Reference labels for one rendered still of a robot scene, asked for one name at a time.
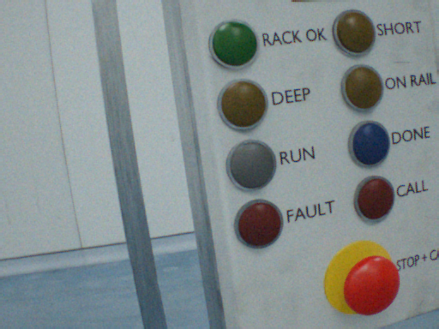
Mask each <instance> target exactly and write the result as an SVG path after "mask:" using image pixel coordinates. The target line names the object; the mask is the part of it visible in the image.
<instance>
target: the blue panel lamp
mask: <svg viewBox="0 0 439 329"><path fill-rule="evenodd" d="M388 146H389V141H388V136H387V134H386V132H385V131H384V129H383V128H382V126H379V125H376V124H374V123H365V124H364V125H362V126H361V127H360V128H358V131H357V132H356V134H354V136H353V151H354V154H355V156H356V158H357V159H358V160H359V161H360V162H361V163H363V164H365V165H374V164H377V163H379V162H380V161H381V160H382V159H383V158H384V157H385V155H386V154H387V152H388Z"/></svg>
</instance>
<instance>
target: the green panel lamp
mask: <svg viewBox="0 0 439 329"><path fill-rule="evenodd" d="M256 46H257V43H256V36H255V34H254V33H253V32H252V30H251V29H250V28H249V27H248V26H246V25H245V24H243V23H242V22H237V21H228V22H227V23H224V24H223V25H221V26H220V27H219V28H218V29H217V31H216V32H215V34H214V36H213V50H214V53H215V55H216V56H217V58H218V59H220V60H221V61H222V62H224V63H225V64H228V65H231V66H239V65H243V64H245V63H248V62H249V61H250V60H251V59H252V58H253V57H254V55H255V53H256Z"/></svg>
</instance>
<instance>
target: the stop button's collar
mask: <svg viewBox="0 0 439 329"><path fill-rule="evenodd" d="M372 255H378V256H383V257H385V258H387V259H388V260H392V258H391V257H390V255H389V252H387V250H386V249H385V248H384V247H383V246H381V245H380V244H378V243H377V242H372V241H367V240H359V241H355V242H351V243H349V244H347V245H346V246H345V247H343V248H342V249H340V250H339V251H338V252H337V253H336V254H335V255H334V257H333V258H332V260H331V262H330V264H329V266H328V268H327V271H326V273H325V275H324V280H323V283H324V290H325V291H324V293H325V296H326V298H327V299H328V302H329V304H331V305H332V306H333V308H336V309H337V311H339V312H341V313H343V314H350V315H357V313H355V311H352V310H351V308H350V307H348V306H347V303H346V301H345V299H344V290H343V288H344V283H345V281H346V277H347V275H348V273H349V271H351V269H352V268H353V267H354V266H355V265H356V264H357V263H358V262H359V261H360V260H362V259H363V258H366V257H368V256H372ZM410 258H412V259H413V257H411V256H410V257H409V258H408V260H407V264H408V261H409V259H410ZM405 260H406V258H405V259H403V263H404V262H405ZM399 261H400V260H397V265H398V266H399V268H400V269H401V267H400V265H399V263H398V262H399ZM413 264H414V260H413V261H412V265H411V266H409V265H408V266H409V267H412V266H413ZM400 269H398V271H399V270H400Z"/></svg>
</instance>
